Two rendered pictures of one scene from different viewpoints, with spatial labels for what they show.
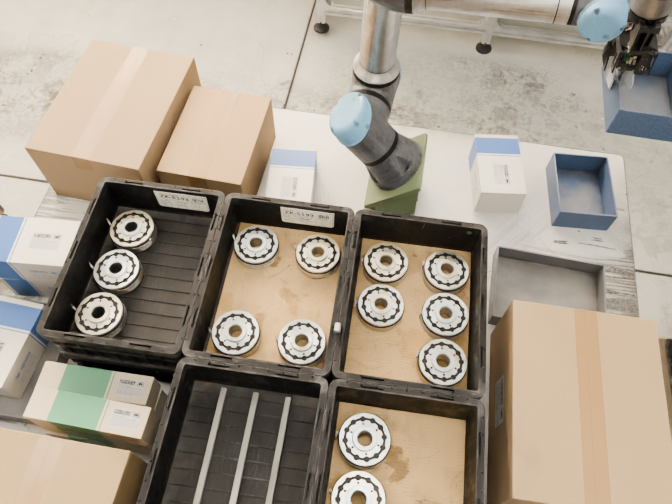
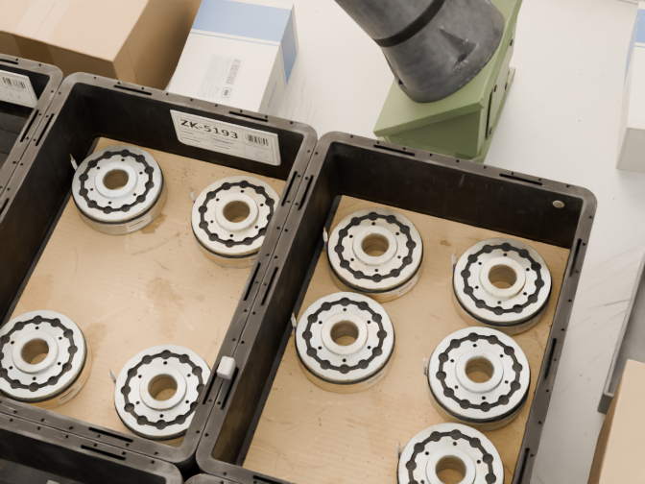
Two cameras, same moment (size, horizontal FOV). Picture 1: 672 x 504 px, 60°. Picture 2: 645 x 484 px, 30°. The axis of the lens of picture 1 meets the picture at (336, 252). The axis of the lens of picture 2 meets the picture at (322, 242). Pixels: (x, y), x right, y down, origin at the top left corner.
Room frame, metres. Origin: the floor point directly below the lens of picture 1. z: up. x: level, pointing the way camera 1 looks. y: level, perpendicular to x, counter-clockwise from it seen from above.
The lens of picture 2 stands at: (0.01, -0.25, 1.97)
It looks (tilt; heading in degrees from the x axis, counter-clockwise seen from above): 59 degrees down; 16
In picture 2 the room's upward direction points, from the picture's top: 6 degrees counter-clockwise
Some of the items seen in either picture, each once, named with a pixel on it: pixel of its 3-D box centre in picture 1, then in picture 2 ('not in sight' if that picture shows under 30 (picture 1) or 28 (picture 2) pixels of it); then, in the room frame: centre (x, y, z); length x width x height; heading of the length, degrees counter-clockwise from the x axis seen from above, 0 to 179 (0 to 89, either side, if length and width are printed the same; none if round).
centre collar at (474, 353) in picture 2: (445, 313); (479, 371); (0.52, -0.24, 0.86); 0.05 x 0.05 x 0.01
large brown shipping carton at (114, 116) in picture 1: (125, 125); not in sight; (1.09, 0.59, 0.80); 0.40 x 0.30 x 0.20; 169
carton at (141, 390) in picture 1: (99, 386); not in sight; (0.36, 0.50, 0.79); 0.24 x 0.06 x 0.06; 83
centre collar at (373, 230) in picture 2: (386, 260); (374, 246); (0.65, -0.12, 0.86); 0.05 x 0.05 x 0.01
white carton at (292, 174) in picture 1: (291, 185); (232, 77); (0.94, 0.12, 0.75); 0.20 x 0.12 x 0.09; 178
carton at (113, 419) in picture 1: (92, 415); not in sight; (0.28, 0.48, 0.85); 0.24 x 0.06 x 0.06; 81
